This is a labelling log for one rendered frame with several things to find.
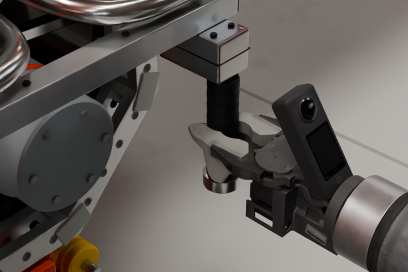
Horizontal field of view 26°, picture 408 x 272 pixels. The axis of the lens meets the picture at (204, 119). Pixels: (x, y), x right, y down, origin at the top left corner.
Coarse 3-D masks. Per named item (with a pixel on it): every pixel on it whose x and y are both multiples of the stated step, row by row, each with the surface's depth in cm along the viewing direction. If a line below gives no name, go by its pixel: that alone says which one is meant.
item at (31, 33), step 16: (0, 0) 108; (16, 0) 130; (16, 16) 130; (32, 16) 128; (48, 16) 117; (32, 32) 114; (48, 32) 116; (64, 32) 124; (80, 32) 122; (96, 32) 120; (32, 48) 129; (48, 48) 127; (64, 48) 125; (0, 208) 120
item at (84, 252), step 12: (72, 240) 126; (84, 240) 127; (60, 252) 125; (72, 252) 124; (84, 252) 125; (96, 252) 127; (60, 264) 125; (72, 264) 124; (84, 264) 125; (96, 264) 128
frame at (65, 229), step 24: (144, 72) 118; (120, 96) 120; (144, 96) 119; (120, 120) 118; (120, 144) 120; (96, 192) 120; (24, 216) 118; (48, 216) 119; (72, 216) 118; (0, 240) 116; (24, 240) 114; (48, 240) 117; (0, 264) 111; (24, 264) 115
